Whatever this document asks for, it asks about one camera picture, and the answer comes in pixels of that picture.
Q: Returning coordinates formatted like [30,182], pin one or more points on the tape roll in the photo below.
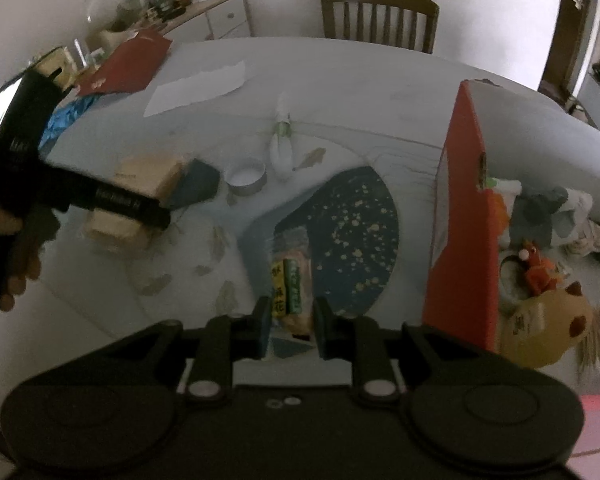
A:
[232,183]

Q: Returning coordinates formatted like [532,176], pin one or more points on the white cardboard box red edges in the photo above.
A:
[460,185]

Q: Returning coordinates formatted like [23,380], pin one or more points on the orange green toy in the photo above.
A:
[497,205]

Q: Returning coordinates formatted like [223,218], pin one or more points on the dark teal pouch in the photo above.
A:
[197,185]

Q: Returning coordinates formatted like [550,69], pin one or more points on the dark blue speckled mat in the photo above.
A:
[350,220]

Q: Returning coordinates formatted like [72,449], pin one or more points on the orange fox toy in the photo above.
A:
[537,270]

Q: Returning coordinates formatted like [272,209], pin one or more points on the white bottle green label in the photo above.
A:
[282,155]

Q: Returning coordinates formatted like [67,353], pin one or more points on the red envelope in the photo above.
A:
[125,62]

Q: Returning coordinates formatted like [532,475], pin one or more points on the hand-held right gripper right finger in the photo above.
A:
[322,330]

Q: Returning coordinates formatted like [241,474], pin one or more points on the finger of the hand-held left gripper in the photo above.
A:
[110,200]

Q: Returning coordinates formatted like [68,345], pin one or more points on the white paper sheet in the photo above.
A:
[195,87]

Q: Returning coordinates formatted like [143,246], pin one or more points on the white side cabinet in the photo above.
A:
[227,17]

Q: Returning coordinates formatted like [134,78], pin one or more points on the grey white cloth bundle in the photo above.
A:
[545,205]

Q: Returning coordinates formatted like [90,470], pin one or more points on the person's left hand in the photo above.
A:
[17,280]

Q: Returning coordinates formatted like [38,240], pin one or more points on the yellow plush toy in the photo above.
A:
[545,330]

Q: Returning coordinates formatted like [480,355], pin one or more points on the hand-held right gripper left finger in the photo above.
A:
[262,325]

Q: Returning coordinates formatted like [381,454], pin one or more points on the clear snack packet green label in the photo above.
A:
[292,285]

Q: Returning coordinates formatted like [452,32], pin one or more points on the blue cloth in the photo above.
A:
[65,120]

